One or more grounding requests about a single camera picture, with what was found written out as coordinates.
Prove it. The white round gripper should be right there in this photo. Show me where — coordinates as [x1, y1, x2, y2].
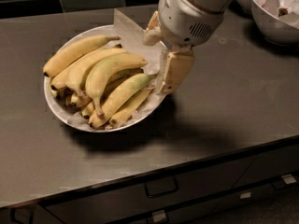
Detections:
[142, 0, 224, 95]

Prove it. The central curved yellow banana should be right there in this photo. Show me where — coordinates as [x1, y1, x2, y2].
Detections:
[85, 52, 148, 117]

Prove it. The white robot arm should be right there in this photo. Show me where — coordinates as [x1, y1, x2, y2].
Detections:
[142, 0, 232, 94]

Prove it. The greenish lower yellow banana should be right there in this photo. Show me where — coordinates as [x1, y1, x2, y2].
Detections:
[89, 74, 156, 129]

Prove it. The bottom yellow banana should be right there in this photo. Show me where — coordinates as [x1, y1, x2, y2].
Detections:
[109, 89, 152, 128]

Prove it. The top yellow banana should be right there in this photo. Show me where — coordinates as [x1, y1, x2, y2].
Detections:
[43, 35, 120, 77]

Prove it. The small hidden yellow banana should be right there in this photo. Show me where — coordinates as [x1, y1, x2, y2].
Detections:
[65, 92, 91, 108]

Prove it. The white bowl right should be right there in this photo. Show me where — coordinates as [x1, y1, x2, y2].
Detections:
[250, 0, 299, 46]

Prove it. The white paper liner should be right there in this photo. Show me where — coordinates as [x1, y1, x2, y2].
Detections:
[66, 8, 171, 131]

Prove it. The white drawer label lower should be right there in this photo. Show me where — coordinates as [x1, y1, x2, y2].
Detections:
[152, 210, 168, 224]

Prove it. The white drawer label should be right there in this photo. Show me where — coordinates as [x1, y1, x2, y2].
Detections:
[152, 210, 168, 224]
[240, 192, 251, 200]
[281, 174, 297, 185]

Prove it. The white drawer label middle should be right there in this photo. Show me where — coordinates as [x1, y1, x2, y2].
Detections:
[240, 192, 251, 200]

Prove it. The white drawer label right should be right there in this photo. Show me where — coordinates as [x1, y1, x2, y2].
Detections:
[281, 174, 297, 185]

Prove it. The black drawer handle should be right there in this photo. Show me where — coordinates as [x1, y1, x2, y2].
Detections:
[144, 176, 178, 198]

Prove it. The black handle lower left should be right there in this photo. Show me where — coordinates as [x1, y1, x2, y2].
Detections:
[9, 208, 34, 224]

